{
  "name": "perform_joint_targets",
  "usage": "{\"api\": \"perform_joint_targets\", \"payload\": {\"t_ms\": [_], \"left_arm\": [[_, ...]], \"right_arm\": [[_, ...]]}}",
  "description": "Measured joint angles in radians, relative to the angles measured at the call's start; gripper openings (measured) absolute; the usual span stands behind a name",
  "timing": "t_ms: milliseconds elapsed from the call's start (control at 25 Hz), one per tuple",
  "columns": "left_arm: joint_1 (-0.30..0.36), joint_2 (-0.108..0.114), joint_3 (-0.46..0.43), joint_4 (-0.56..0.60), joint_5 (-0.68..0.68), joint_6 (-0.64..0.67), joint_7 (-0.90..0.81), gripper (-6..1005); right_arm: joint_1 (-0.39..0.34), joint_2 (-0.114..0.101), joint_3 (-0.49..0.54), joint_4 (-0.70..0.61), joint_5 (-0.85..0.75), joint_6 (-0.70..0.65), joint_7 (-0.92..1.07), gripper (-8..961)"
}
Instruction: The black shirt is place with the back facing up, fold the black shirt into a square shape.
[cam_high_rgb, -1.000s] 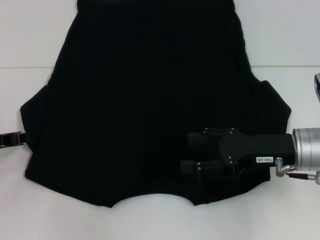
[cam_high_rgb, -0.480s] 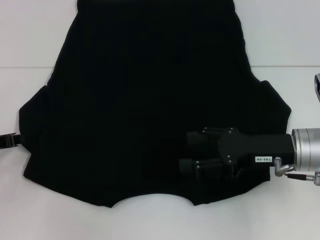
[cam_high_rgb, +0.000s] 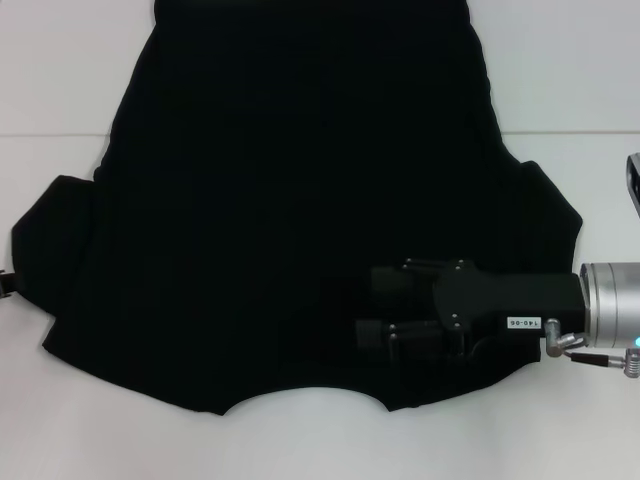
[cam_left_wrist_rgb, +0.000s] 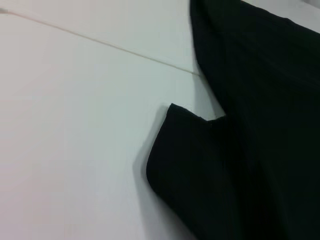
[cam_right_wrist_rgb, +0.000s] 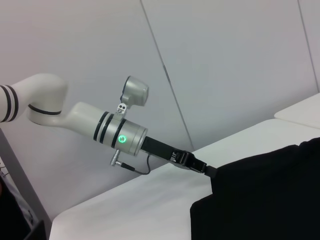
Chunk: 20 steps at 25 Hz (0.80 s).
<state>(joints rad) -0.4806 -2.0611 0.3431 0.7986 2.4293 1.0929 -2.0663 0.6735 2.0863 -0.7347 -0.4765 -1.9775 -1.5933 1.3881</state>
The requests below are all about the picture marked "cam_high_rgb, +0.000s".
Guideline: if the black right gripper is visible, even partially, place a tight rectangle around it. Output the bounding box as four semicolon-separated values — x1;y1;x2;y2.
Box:
353;256;587;362

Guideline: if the black t-shirt with white print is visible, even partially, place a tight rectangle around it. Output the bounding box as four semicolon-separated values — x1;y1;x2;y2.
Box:
10;0;585;417

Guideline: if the right arm cable with plug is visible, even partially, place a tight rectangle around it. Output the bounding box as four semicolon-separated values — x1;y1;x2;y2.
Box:
544;317;640;384

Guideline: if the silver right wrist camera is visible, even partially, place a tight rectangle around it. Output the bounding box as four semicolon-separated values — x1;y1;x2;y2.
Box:
626;151;640;219

